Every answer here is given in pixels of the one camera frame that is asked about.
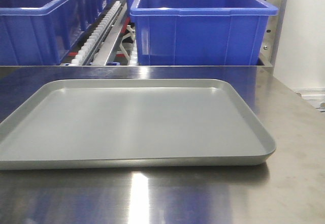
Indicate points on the white roller track right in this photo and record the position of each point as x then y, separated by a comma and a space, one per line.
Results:
133, 58

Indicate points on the white roller track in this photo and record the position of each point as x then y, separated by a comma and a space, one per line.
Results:
133, 58
87, 52

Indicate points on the blue bin front right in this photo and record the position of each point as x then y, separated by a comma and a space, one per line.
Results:
200, 32

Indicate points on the white roller track centre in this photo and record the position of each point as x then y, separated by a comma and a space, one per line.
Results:
87, 52

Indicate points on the grey plastic tray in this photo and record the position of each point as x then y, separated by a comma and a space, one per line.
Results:
99, 123

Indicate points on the blue bin front left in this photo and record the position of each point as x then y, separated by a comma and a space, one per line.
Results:
43, 32

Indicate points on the steel centre divider rail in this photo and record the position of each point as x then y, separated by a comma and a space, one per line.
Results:
109, 47

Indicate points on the steel shelf upright post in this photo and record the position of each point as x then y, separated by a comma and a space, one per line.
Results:
271, 39

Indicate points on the steel shelf front rail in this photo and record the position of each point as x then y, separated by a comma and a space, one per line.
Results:
259, 65

